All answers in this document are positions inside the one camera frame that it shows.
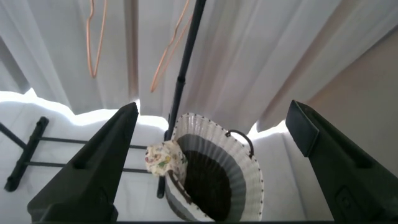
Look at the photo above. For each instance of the cream printed garment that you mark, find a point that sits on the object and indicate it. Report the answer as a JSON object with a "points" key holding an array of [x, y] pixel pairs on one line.
{"points": [[161, 158]]}

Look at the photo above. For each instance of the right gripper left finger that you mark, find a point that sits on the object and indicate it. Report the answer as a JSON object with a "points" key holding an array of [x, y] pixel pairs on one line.
{"points": [[90, 180]]}

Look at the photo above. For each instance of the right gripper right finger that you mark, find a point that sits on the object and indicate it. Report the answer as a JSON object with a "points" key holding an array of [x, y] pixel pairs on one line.
{"points": [[357, 186]]}

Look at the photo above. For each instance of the white laundry basket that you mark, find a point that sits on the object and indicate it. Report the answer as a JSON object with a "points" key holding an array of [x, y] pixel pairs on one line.
{"points": [[214, 186]]}

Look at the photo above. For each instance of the black clothes rack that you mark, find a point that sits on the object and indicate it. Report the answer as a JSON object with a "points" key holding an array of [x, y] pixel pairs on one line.
{"points": [[183, 68]]}

